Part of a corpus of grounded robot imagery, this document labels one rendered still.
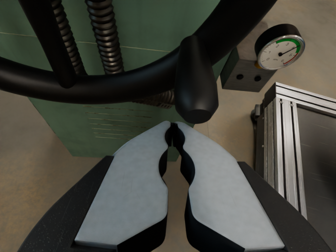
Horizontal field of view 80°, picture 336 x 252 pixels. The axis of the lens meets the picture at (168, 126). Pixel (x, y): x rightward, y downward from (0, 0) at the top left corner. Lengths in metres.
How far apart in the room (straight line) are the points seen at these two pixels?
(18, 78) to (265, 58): 0.31
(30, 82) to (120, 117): 0.39
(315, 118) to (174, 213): 0.70
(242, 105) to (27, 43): 0.99
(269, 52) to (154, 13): 0.18
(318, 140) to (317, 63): 0.86
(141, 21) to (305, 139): 0.77
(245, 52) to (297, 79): 1.15
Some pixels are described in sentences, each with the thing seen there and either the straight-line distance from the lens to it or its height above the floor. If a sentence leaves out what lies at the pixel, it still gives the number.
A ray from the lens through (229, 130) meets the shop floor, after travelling 1.05.
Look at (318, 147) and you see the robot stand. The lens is 0.97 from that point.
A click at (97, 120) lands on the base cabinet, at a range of 0.61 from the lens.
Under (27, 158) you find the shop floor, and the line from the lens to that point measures 1.00.
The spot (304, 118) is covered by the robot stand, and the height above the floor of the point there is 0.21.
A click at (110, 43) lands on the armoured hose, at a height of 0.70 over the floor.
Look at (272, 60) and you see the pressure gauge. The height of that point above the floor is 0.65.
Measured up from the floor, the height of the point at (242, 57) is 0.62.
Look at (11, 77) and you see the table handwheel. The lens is 0.22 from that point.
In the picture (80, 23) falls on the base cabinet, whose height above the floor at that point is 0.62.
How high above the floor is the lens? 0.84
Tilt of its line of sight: 60 degrees down
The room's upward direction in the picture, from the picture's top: 15 degrees clockwise
